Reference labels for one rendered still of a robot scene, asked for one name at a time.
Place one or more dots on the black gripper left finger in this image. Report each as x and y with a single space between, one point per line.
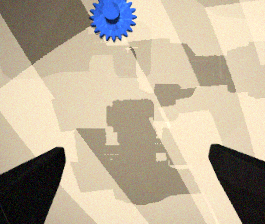
28 190

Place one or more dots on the blue gear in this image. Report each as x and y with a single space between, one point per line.
113 18

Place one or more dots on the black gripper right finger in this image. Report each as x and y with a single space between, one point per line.
243 179

